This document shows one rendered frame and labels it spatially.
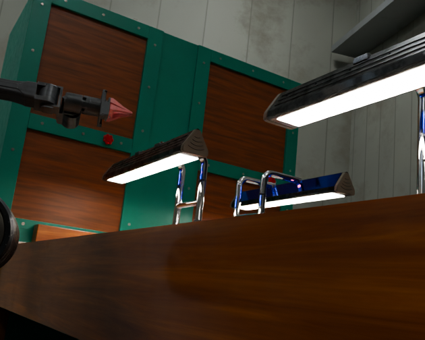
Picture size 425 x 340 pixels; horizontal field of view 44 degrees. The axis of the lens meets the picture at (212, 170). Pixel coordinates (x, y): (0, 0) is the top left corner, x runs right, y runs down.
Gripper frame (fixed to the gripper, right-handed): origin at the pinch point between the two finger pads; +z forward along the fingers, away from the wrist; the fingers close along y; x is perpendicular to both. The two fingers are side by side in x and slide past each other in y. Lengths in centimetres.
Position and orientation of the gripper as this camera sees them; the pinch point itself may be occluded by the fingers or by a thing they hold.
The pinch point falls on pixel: (129, 113)
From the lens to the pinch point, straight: 166.7
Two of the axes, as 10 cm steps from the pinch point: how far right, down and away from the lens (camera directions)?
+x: 3.2, -5.0, -8.0
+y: 0.1, 8.5, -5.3
